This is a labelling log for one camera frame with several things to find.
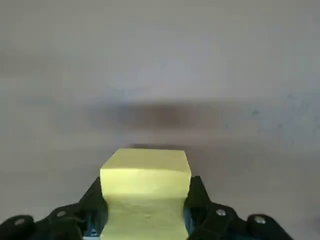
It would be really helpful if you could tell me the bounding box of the yellow cube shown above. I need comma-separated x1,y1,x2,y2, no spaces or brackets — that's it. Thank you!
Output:
99,147,193,240

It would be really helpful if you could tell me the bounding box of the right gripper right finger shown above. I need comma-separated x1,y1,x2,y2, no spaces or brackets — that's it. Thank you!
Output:
183,175,296,240

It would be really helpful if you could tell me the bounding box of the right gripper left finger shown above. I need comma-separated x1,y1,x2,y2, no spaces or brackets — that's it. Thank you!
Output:
0,176,109,240

